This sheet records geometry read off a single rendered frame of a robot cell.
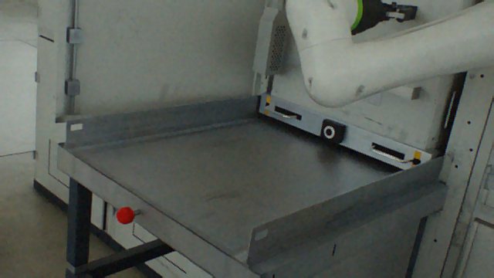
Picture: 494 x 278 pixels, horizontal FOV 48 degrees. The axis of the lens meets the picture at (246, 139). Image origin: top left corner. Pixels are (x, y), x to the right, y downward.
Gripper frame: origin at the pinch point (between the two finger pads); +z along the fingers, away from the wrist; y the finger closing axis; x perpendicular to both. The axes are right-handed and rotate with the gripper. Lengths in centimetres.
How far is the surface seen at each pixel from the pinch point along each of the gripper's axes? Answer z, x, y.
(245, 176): -34, -38, -12
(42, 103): 7, -74, -179
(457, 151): 7.9, -29.5, 16.8
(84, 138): -55, -36, -42
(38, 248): -17, -123, -133
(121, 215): -64, -40, -14
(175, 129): -29, -38, -42
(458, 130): 8.4, -24.8, 15.7
